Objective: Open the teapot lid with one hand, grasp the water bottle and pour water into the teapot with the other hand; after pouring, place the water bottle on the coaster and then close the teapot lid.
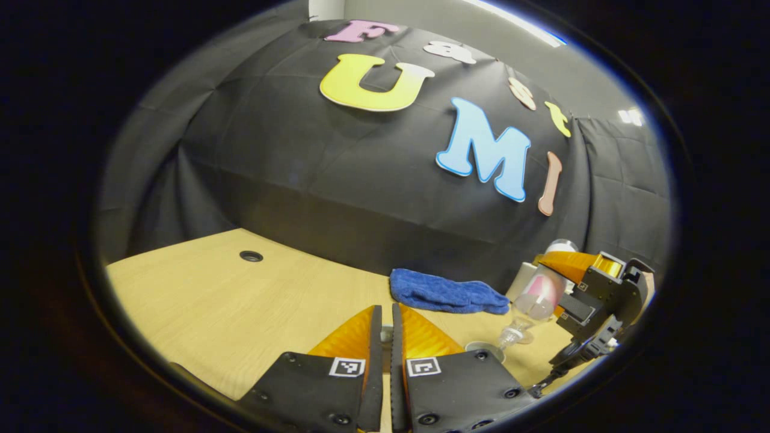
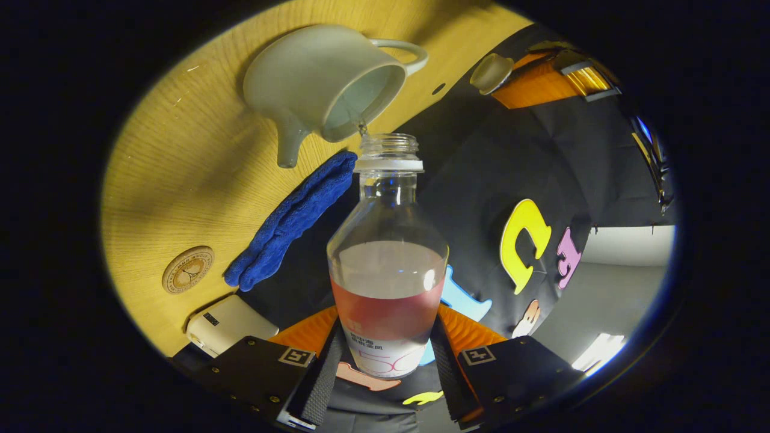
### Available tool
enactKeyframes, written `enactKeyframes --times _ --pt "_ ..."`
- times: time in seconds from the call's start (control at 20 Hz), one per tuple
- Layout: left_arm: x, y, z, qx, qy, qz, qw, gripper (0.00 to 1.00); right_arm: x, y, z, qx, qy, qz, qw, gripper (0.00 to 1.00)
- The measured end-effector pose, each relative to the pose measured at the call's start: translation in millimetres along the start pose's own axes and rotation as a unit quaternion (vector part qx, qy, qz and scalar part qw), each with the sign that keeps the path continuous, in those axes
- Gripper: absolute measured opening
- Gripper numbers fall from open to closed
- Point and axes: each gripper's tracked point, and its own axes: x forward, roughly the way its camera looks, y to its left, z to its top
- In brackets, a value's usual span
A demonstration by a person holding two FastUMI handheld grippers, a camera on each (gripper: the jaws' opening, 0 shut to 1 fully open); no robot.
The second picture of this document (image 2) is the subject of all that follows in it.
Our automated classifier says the clear pink-label water bottle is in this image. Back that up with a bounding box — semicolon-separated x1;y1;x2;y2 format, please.
327;134;450;379

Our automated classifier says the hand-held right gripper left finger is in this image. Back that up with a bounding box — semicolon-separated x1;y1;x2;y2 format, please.
174;304;343;431

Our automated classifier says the white ceramic teacup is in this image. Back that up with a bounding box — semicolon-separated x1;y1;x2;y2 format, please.
242;24;429;169

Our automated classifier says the round wooden coaster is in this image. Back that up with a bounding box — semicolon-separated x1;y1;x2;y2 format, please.
161;245;215;295

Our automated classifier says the white toaster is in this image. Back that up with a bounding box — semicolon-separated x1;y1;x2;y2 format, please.
185;295;280;358

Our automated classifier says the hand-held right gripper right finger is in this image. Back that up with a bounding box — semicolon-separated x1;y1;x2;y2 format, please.
430;304;587;431

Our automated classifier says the blue towel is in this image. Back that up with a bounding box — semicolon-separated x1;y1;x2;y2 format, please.
224;150;359;292

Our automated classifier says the long ceiling light panel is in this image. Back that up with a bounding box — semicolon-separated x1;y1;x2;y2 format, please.
571;334;627;372

